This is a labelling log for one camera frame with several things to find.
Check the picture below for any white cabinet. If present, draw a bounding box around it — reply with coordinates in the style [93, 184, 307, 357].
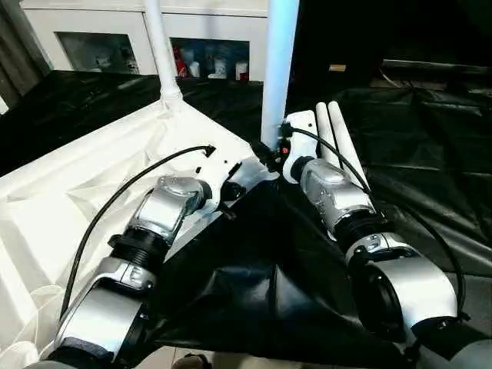
[19, 0, 271, 82]

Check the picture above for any grey curtain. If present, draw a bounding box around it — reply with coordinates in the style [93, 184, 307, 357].
[0, 0, 45, 101]

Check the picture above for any white plastic table top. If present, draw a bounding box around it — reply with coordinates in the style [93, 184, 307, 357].
[0, 100, 279, 369]

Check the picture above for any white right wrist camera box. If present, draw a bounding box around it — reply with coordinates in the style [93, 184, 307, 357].
[280, 109, 319, 185]

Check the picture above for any black mat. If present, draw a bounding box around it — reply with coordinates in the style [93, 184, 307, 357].
[0, 69, 492, 362]

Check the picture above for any white plastic table leg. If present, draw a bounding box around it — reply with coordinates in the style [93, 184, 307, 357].
[143, 0, 186, 114]
[314, 102, 340, 168]
[259, 0, 301, 152]
[327, 101, 369, 191]

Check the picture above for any silver metal rail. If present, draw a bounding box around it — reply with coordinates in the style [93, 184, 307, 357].
[381, 58, 492, 76]

